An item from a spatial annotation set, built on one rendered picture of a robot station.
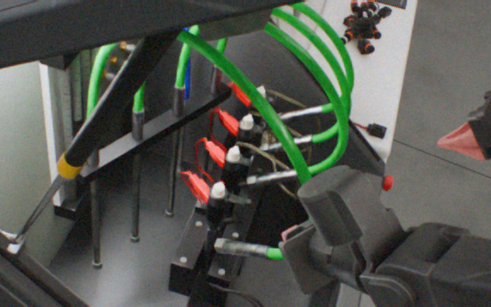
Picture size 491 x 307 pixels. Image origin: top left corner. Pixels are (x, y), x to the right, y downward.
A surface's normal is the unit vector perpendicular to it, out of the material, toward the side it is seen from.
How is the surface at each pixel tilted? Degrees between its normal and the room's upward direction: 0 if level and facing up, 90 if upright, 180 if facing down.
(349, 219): 97
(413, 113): 0
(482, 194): 0
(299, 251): 48
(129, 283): 0
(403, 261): 36
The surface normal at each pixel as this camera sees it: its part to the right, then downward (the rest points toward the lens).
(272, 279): 0.13, -0.70
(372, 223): 0.48, -0.14
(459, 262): -0.37, -0.85
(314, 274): 0.33, 0.05
